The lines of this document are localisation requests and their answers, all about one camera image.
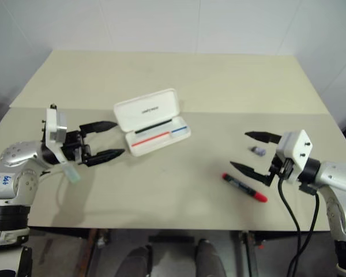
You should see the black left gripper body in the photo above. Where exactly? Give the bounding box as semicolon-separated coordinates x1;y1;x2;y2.
60;129;92;166

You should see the black table crossbar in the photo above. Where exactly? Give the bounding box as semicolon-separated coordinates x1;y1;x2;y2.
148;234;195;244

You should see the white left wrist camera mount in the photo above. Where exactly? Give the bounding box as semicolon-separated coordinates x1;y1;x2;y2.
42;104;82;184

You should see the metal table leg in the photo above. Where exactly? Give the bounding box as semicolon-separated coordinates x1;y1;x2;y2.
85;229;111;277
238;230;264;277

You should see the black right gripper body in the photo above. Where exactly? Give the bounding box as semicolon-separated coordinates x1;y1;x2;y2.
267;150;292;182

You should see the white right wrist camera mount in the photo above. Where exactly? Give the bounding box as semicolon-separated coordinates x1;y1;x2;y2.
276;129;314;185

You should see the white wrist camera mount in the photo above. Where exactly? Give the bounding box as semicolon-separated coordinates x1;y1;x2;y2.
42;104;82;184
276;129;314;185

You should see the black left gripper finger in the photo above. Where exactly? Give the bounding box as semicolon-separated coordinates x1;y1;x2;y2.
83;148;126;168
79;121;118;137

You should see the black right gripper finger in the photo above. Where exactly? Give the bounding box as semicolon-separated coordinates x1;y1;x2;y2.
230;160;274;187
245;130;283;144

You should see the white open pencil case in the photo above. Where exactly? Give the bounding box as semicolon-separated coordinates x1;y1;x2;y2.
112;88;192;158

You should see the black pen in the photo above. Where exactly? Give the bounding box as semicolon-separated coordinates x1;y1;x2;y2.
134;118;174;135

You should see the thin red pen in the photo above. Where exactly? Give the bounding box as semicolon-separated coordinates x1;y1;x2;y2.
131;132;170;147

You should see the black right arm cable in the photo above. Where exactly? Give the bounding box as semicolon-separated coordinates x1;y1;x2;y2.
277;177;320;277

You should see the red marker with black label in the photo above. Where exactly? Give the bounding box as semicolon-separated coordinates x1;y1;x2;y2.
221;172;269;204

